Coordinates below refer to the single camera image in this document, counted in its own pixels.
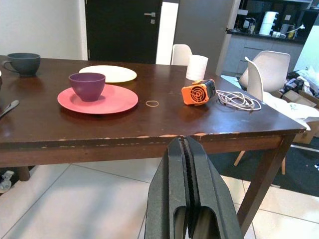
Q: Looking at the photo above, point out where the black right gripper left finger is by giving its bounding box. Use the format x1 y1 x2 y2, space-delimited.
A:
144 137 191 239

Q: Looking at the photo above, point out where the black floor rug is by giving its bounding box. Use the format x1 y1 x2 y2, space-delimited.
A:
208 143 319 198

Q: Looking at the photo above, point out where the brown cardboard box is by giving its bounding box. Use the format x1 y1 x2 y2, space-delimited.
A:
278 89 319 145

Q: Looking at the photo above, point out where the black door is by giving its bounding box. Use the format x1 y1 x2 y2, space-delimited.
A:
84 0 162 65

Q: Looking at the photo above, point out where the grey kitchen counter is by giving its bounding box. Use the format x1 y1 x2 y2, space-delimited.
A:
223 27 307 75

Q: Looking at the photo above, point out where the pink round plate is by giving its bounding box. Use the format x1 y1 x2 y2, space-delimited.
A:
57 84 139 115

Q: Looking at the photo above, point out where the white shell chair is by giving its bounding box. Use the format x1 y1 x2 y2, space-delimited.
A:
170 44 194 66
233 56 287 175
238 50 291 95

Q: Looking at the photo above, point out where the stack of white containers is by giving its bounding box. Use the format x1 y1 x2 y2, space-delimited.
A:
259 11 279 35

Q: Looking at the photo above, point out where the white upright panel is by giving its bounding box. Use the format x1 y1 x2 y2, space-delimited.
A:
156 1 179 65

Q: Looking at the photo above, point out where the white paper towel roll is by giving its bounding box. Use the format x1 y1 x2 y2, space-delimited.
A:
186 55 209 81

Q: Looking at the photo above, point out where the metal spoon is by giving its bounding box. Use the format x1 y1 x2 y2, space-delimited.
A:
0 100 20 120

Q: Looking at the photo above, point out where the dark brown wooden table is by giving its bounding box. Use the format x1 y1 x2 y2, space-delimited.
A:
0 55 307 236

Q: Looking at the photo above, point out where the pile of clothes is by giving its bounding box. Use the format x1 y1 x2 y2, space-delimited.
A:
283 66 319 100

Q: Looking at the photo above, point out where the dark grey cup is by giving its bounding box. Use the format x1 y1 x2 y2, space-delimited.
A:
1 52 41 77

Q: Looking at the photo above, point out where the white coiled cable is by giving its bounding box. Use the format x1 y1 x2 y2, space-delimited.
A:
215 90 262 112

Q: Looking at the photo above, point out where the white plastic bag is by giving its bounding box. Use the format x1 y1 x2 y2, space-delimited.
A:
264 92 319 131

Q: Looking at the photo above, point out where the cream round plate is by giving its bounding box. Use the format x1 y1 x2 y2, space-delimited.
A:
78 65 138 83

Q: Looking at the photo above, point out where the orange and black fan device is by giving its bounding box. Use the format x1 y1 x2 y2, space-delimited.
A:
181 79 217 107

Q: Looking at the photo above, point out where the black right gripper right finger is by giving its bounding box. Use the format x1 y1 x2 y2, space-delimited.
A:
185 136 244 239

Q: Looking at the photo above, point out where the purple cup with handle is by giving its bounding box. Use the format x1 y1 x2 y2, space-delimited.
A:
68 72 106 102

